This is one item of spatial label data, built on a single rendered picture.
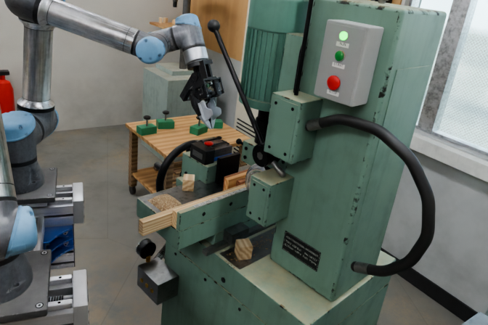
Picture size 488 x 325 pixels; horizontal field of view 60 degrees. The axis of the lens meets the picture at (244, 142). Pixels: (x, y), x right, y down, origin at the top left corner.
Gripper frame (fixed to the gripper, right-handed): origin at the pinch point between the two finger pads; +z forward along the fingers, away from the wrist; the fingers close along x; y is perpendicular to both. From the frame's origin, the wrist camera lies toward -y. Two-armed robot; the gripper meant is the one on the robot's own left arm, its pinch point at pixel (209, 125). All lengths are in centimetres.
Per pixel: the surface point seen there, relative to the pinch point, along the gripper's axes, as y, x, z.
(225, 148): -2.1, 6.0, 8.4
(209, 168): -1.9, -2.7, 13.5
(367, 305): 31, 16, 63
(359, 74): 63, -10, 0
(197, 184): -5.6, -6.2, 17.5
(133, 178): -166, 55, 14
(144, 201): -5.5, -25.8, 17.5
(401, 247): -27, 138, 90
